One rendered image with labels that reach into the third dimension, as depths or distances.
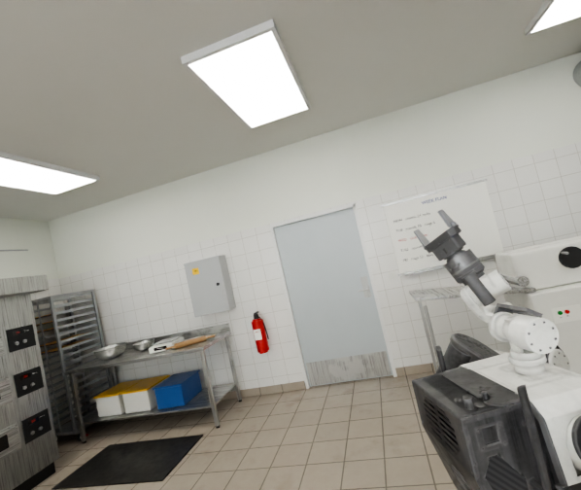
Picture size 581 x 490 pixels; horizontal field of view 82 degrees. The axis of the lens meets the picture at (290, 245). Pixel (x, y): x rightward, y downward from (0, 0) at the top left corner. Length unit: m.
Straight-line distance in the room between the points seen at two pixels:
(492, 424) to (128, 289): 4.93
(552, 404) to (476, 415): 0.12
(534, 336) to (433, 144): 3.60
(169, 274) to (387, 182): 3.09
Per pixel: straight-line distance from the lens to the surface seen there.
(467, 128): 4.36
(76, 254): 5.87
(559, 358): 1.21
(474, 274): 1.07
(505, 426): 0.73
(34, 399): 4.49
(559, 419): 0.74
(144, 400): 4.65
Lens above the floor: 1.54
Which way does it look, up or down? 3 degrees up
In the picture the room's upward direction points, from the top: 13 degrees counter-clockwise
